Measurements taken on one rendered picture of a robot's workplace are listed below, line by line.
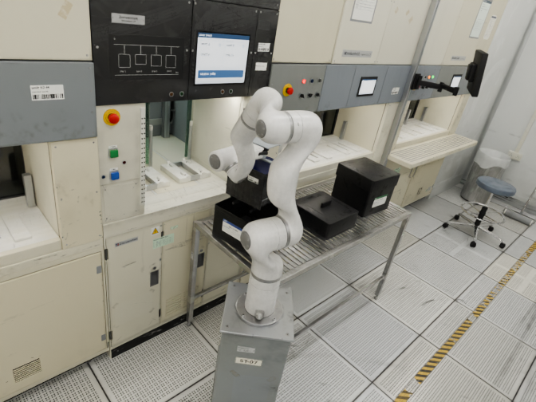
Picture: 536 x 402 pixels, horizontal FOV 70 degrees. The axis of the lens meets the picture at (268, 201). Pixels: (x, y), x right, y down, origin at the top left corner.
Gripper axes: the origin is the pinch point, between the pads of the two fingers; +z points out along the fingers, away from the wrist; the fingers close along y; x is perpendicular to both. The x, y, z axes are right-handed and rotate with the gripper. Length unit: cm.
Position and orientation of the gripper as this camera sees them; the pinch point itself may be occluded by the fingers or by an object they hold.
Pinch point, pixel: (262, 146)
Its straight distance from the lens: 176.8
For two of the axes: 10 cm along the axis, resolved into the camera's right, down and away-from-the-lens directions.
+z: 5.9, -3.0, 7.5
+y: 7.9, 3.9, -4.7
